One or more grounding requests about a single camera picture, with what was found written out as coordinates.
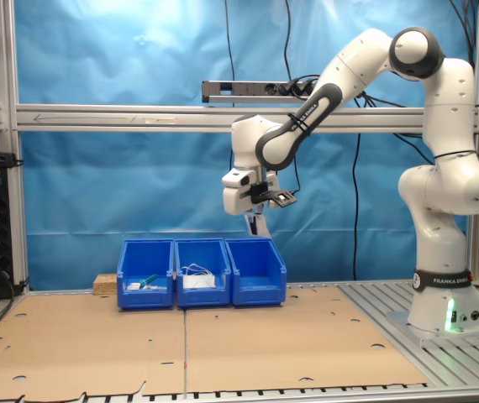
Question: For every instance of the blue bin holding cotton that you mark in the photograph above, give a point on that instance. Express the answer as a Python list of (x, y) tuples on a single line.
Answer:
[(256, 294)]

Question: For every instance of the stack of pale masks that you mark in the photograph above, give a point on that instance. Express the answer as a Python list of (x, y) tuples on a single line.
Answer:
[(199, 280)]

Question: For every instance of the blue bin holding masks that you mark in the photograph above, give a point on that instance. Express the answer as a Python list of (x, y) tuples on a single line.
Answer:
[(201, 298)]

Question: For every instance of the silver power strip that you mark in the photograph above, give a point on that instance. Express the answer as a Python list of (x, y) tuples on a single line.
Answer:
[(239, 90)]

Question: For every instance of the loose green tube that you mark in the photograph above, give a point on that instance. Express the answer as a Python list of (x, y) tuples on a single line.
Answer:
[(150, 277)]

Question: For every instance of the packet with green tube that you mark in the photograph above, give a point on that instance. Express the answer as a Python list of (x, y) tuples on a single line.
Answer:
[(149, 287)]

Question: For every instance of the horizontal aluminium beam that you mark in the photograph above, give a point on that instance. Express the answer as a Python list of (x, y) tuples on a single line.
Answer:
[(138, 117)]

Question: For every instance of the brown cardboard sheet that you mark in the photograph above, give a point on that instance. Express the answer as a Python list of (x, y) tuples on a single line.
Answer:
[(75, 344), (306, 344)]

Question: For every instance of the blue bin holding tubes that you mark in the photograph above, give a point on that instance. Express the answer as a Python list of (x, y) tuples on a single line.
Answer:
[(147, 300)]

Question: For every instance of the long white printed packet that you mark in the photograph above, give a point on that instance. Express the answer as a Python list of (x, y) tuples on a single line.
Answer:
[(133, 286)]

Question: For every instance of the chipboard wood block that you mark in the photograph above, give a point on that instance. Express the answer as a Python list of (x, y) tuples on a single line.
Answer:
[(105, 285)]

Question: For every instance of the gripper-mounted camera box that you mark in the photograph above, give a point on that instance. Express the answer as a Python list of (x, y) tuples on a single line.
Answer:
[(283, 198)]

